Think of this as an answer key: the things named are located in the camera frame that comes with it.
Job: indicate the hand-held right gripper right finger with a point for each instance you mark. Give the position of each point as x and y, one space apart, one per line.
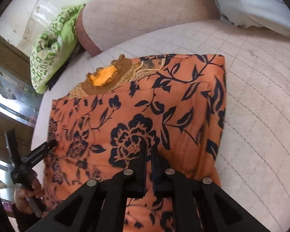
157 171

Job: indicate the pink quilted mattress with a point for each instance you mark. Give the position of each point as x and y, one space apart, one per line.
256 101

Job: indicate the green patterned pillow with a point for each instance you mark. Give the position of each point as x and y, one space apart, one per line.
53 48

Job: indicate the wooden cabinet with glass panels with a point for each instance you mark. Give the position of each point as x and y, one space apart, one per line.
4 50

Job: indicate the orange floral garment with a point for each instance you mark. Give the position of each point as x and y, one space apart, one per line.
183 101

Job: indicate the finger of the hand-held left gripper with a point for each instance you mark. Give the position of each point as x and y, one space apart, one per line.
42 151

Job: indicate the white pillow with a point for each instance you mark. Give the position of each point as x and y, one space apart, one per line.
244 4

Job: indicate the pink quilted bolster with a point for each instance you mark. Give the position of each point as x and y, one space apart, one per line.
135 12

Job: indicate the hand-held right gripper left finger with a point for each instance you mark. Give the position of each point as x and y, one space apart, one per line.
141 166

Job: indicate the person's left forearm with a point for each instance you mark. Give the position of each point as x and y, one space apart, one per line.
23 220

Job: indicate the person's left hand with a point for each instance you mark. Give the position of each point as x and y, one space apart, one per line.
21 199

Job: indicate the pink box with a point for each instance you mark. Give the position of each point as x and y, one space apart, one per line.
8 207

